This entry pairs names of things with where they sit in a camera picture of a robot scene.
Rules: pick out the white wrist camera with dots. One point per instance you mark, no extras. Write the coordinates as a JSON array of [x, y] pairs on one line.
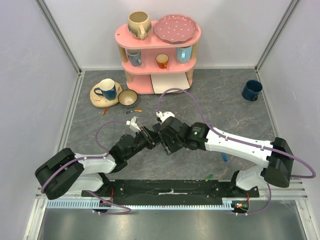
[[133, 125], [162, 116]]

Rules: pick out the green yellow battery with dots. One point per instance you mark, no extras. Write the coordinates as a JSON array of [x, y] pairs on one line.
[[208, 177]]

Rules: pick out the white slotted cable duct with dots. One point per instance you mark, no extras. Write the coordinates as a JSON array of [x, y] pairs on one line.
[[95, 204]]

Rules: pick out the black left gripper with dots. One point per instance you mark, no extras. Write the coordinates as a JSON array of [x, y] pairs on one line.
[[151, 137]]

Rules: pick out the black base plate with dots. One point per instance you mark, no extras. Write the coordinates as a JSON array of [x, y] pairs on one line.
[[172, 192]]

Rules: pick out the navy white mug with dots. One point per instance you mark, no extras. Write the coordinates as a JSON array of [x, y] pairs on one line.
[[106, 88]]

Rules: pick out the white flat board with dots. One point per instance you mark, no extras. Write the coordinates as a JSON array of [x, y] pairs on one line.
[[163, 82]]

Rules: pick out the brown beige bowl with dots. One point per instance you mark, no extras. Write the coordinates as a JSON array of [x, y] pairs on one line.
[[128, 98]]

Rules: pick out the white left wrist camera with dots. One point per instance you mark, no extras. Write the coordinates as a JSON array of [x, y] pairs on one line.
[[133, 125]]

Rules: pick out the blue battery right side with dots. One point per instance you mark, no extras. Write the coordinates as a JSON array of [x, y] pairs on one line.
[[224, 157]]

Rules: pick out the light blue mug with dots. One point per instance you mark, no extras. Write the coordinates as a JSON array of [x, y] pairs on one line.
[[183, 54]]

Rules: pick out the pink three-tier shelf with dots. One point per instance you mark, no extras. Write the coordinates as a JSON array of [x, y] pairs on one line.
[[139, 78]]

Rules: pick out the dark blue cup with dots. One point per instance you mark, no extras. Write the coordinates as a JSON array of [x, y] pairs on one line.
[[252, 90]]

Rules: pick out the grey blue mug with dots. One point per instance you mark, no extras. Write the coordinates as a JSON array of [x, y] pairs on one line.
[[134, 56]]

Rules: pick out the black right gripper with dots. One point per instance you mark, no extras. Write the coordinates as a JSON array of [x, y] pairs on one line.
[[165, 141]]

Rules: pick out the beige ceramic mug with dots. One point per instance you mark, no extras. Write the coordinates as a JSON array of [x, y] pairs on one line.
[[139, 24]]

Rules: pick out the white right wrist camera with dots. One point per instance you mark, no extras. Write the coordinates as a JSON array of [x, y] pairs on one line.
[[162, 116]]

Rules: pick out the beige round coaster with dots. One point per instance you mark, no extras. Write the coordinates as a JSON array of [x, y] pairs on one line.
[[100, 101]]

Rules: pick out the pink dotted plate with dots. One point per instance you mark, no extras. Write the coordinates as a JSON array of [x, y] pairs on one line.
[[175, 28]]

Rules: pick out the small orange cup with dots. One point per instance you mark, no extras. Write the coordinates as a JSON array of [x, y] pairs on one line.
[[162, 60]]

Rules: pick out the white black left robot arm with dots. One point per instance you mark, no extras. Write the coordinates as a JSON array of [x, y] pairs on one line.
[[70, 172]]

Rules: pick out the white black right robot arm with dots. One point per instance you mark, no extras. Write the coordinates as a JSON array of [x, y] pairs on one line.
[[272, 160]]

